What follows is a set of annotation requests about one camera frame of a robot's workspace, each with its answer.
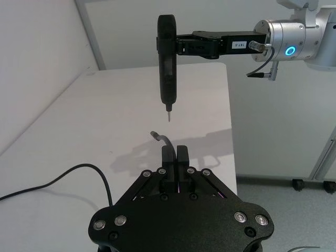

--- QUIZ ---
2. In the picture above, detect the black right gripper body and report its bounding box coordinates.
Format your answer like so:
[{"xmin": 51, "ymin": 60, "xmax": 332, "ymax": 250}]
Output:
[{"xmin": 218, "ymin": 30, "xmax": 266, "ymax": 57}]

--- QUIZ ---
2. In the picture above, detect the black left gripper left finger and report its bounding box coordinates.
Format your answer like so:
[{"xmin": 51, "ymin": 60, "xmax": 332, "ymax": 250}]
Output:
[{"xmin": 115, "ymin": 145, "xmax": 176, "ymax": 204}]

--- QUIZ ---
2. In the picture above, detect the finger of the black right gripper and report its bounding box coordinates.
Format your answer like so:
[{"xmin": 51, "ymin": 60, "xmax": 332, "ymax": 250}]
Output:
[
  {"xmin": 175, "ymin": 30, "xmax": 224, "ymax": 41},
  {"xmin": 175, "ymin": 38, "xmax": 221, "ymax": 60}
]

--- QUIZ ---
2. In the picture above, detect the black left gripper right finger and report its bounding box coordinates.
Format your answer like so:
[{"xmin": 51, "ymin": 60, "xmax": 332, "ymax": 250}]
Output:
[{"xmin": 176, "ymin": 144, "xmax": 238, "ymax": 203}]

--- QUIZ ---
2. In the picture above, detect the black cable with plug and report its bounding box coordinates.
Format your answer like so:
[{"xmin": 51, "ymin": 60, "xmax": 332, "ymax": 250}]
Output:
[{"xmin": 0, "ymin": 131, "xmax": 175, "ymax": 208}]

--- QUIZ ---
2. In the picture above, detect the black corded power tool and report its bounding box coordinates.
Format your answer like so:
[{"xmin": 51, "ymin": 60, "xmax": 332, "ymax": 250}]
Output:
[{"xmin": 156, "ymin": 14, "xmax": 180, "ymax": 123}]

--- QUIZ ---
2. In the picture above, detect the thin dark wrist cable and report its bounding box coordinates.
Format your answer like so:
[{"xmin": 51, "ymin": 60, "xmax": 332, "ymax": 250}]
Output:
[{"xmin": 246, "ymin": 40, "xmax": 279, "ymax": 82}]

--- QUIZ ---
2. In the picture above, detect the grey striped post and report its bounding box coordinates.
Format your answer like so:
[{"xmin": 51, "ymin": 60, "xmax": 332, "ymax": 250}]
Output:
[{"xmin": 74, "ymin": 0, "xmax": 107, "ymax": 71}]

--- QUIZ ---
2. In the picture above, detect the white wheeled stand frame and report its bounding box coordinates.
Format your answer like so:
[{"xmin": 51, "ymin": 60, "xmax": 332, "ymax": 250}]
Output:
[{"xmin": 291, "ymin": 135, "xmax": 336, "ymax": 184}]

